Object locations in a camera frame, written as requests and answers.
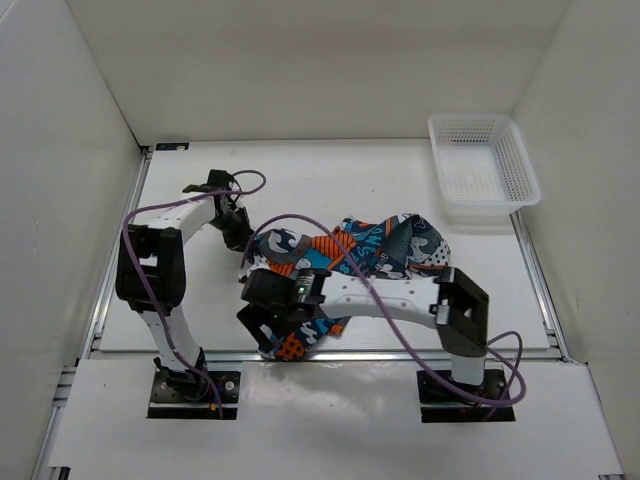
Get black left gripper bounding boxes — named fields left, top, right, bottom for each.
left=209, top=206, right=260, bottom=256

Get colourful patterned shorts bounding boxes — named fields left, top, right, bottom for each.
left=241, top=213, right=451, bottom=361

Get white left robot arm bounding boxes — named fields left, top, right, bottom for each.
left=115, top=169, right=257, bottom=401

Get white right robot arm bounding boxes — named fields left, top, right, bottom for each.
left=237, top=267, right=489, bottom=400

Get blue label sticker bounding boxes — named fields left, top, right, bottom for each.
left=155, top=142, right=190, bottom=151

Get white perforated plastic basket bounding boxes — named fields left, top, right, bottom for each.
left=428, top=113, right=541, bottom=225

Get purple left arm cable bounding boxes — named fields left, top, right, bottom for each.
left=121, top=169, right=268, bottom=416

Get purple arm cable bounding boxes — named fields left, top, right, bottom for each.
left=239, top=213, right=528, bottom=416
left=121, top=169, right=268, bottom=416

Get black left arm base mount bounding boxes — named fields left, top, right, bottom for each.
left=147, top=369, right=241, bottom=420

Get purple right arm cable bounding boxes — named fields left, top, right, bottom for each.
left=239, top=213, right=528, bottom=416

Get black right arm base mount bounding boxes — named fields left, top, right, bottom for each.
left=414, top=369, right=516, bottom=424

